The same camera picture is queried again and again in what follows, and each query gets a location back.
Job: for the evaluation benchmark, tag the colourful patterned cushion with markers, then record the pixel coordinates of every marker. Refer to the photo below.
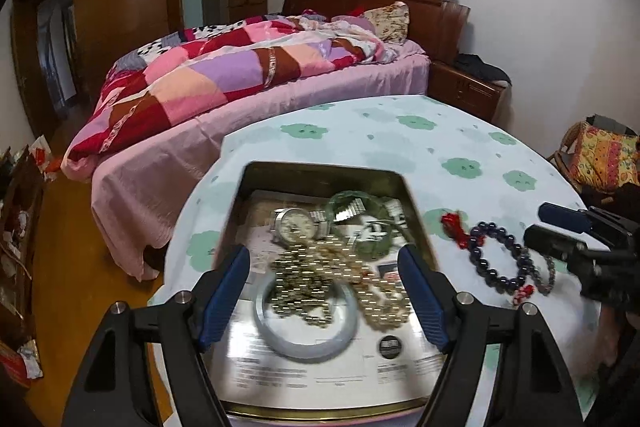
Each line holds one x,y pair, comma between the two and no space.
605,157

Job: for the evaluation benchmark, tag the wicker chair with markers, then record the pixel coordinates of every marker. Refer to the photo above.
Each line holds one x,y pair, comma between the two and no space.
562,152

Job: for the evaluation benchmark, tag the pale jade bangle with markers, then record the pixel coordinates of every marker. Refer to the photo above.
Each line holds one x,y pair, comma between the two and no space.
295,350

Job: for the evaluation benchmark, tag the lilac pillow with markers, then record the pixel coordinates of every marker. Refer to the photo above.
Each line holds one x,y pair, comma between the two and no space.
357,23

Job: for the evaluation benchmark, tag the grey cloth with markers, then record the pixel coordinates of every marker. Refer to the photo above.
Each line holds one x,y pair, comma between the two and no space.
607,123

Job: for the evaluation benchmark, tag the red and white bag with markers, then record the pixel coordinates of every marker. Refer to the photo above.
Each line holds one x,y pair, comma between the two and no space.
41,157

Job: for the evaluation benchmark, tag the green jade bangle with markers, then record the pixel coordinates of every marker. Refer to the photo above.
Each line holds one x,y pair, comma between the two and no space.
381,235

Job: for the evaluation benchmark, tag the wooden headboard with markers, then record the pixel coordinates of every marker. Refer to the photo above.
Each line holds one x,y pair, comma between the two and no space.
430,22

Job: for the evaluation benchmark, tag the person's right forearm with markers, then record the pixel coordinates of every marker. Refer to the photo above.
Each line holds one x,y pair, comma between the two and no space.
617,337

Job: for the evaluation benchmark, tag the floral pillow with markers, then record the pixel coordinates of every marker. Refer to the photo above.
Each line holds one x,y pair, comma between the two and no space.
387,22

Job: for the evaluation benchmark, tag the patchwork quilt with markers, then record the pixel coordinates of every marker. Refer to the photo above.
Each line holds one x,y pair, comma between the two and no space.
225,72

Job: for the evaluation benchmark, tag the silver wristwatch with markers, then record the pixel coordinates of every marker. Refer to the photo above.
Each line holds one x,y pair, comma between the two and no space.
295,225

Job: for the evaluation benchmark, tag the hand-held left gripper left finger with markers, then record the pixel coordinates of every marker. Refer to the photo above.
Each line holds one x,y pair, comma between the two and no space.
225,298

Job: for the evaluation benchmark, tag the wooden nightstand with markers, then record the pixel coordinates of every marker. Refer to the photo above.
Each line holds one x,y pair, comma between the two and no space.
470,98

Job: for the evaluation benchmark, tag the bed with pink sheet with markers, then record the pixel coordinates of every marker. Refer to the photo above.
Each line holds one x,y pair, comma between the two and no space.
200,142

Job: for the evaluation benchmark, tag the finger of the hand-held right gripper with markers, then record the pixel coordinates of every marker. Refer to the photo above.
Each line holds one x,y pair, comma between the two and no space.
560,213
550,241

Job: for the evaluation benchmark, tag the dark garment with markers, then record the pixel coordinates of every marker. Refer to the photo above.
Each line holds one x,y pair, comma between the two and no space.
612,199

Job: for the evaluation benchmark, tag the dark clothes pile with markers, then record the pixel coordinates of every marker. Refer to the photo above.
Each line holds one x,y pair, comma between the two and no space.
480,68

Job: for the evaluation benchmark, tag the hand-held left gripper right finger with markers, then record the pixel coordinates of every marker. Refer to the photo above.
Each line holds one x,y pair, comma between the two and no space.
425,298

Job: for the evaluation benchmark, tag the wooden side cabinet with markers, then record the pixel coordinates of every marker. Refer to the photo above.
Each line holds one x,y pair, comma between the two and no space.
20,232

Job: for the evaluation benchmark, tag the pink metal tin box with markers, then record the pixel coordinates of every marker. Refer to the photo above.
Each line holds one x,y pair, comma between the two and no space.
260,177

